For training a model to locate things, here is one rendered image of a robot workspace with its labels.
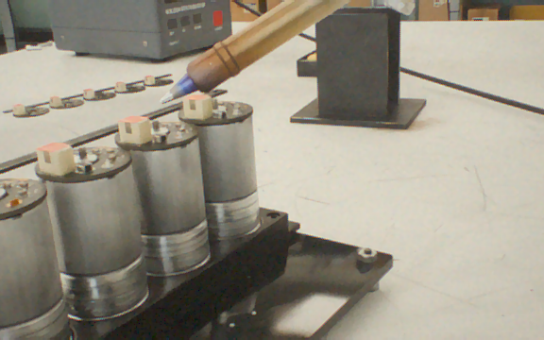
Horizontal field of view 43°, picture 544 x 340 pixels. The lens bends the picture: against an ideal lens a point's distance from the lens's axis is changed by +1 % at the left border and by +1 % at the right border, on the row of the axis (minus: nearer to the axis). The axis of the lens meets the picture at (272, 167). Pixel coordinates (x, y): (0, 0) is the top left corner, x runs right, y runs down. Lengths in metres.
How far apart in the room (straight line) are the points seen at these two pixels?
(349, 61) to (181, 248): 0.24
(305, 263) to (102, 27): 0.50
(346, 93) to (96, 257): 0.27
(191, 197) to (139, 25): 0.47
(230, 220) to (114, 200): 0.06
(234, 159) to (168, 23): 0.45
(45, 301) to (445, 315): 0.12
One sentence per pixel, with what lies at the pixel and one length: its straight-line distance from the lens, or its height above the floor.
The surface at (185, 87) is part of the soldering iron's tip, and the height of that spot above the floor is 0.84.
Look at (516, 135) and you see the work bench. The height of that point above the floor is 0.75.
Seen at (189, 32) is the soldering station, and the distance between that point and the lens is 0.68.
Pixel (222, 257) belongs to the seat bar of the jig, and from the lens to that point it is 0.22.
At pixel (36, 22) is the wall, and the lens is 6.43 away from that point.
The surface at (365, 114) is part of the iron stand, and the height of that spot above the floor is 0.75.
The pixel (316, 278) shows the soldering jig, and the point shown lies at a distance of 0.22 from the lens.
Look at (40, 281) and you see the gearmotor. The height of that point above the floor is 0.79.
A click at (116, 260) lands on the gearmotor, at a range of 0.19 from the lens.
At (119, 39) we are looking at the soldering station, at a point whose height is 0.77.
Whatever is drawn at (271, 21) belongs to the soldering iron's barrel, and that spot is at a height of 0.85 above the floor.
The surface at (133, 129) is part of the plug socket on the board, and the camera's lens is 0.20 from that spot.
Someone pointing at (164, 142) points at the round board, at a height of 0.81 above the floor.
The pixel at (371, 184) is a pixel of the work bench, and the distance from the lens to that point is 0.33.
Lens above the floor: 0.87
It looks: 20 degrees down
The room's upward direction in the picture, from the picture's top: 3 degrees counter-clockwise
